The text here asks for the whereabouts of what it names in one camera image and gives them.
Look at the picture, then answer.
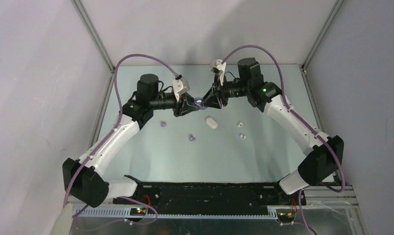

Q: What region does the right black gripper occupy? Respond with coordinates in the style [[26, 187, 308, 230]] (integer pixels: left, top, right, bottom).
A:
[[202, 72, 250, 109]]

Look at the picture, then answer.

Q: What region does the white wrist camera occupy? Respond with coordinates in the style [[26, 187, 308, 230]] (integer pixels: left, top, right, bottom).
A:
[[209, 59, 226, 86], [172, 74, 190, 96]]

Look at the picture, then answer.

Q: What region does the aluminium frame post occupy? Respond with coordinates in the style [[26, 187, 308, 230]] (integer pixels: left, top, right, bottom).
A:
[[70, 0, 116, 72], [301, 0, 345, 70]]

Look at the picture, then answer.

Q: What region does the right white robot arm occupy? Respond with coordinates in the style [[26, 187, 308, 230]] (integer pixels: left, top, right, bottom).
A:
[[202, 58, 344, 205]]

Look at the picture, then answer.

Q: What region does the right circuit board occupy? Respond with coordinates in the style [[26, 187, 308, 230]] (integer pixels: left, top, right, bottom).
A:
[[277, 212, 296, 226]]

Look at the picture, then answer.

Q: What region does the white earbud charging case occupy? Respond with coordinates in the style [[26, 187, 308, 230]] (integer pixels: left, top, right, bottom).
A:
[[206, 117, 218, 129]]

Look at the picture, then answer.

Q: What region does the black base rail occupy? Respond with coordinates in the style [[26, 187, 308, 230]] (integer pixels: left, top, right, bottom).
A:
[[131, 179, 306, 216]]

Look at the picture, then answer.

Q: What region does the purple earbud charging case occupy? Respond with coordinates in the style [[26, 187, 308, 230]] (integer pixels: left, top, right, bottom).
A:
[[194, 97, 207, 110]]

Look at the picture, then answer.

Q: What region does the right aluminium frame post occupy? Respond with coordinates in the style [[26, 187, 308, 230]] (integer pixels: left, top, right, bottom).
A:
[[301, 0, 345, 70]]

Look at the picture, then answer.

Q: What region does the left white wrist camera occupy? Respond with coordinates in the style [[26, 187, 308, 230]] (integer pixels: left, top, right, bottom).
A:
[[172, 74, 190, 96]]

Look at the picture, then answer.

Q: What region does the left aluminium frame post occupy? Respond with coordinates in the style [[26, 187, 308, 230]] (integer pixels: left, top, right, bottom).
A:
[[70, 0, 116, 72]]

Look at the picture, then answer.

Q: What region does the circuit board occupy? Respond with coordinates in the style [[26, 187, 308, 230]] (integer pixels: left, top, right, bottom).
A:
[[129, 208, 148, 216], [277, 212, 296, 226]]

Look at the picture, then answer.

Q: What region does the left circuit board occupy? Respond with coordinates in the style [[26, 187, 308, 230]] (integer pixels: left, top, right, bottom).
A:
[[129, 208, 148, 216]]

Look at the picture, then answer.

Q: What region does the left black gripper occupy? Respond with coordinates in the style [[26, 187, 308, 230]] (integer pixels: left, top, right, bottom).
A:
[[150, 93, 199, 118]]

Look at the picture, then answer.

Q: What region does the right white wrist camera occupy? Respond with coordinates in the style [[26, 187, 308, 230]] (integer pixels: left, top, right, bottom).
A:
[[209, 59, 226, 86]]

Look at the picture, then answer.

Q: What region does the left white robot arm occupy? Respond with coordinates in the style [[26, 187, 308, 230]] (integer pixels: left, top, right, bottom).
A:
[[62, 74, 199, 208]]

